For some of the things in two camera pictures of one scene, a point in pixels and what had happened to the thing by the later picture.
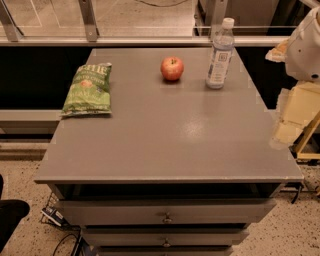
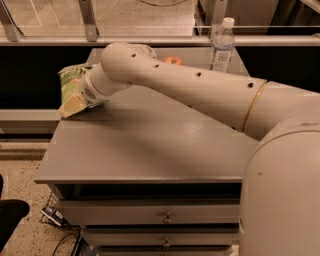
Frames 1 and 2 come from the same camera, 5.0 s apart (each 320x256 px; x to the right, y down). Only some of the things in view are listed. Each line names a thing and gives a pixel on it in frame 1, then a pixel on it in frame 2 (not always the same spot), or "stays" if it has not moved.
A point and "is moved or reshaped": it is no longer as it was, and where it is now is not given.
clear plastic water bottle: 221,55 stays
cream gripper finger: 300,106 -> 91,96
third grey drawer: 165,250 stays
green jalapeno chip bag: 90,91 is moved or reshaped
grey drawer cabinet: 176,169 stays
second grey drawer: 166,237 stays
